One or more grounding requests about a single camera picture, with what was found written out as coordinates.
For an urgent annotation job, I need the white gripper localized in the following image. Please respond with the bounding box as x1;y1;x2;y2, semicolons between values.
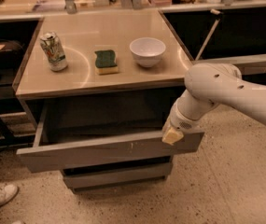
162;101;202;146

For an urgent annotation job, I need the grey top drawer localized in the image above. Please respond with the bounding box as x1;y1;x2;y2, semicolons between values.
17;104;203;173

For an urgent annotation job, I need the grey drawer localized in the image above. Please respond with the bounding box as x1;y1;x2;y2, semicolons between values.
17;104;203;173
63;162;173;190

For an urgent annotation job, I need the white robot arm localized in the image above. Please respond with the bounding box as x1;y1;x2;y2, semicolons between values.
162;63;266;145

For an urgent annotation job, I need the grey drawer cabinet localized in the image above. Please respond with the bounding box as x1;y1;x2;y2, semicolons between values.
11;7;199;194

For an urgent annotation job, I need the grey bottom drawer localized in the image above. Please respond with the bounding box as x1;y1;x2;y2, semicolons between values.
63;162;173;190

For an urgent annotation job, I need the white bowl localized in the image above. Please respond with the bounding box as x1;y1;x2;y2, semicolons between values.
130;37;166;68

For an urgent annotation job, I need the green yellow sponge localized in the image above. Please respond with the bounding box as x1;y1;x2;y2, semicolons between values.
95;49;119;75

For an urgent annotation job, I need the leaning wooden stick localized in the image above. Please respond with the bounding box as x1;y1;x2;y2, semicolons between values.
195;8;223;61

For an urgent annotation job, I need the crushed soda can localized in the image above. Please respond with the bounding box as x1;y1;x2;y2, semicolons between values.
40;32;68;72

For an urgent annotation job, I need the black bag on shelf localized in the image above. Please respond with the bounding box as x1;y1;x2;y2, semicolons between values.
0;40;23;67

